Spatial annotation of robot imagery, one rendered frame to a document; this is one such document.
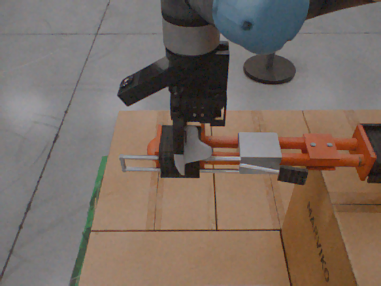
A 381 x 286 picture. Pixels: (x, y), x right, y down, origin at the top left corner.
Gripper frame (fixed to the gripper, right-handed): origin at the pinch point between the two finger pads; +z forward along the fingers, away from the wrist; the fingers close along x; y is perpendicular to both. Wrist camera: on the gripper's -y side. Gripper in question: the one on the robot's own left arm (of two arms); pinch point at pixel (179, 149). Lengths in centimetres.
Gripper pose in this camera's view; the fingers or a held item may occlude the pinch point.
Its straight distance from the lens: 61.5
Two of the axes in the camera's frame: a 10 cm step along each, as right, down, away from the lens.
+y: 10.0, 0.2, -0.2
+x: 0.3, -7.1, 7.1
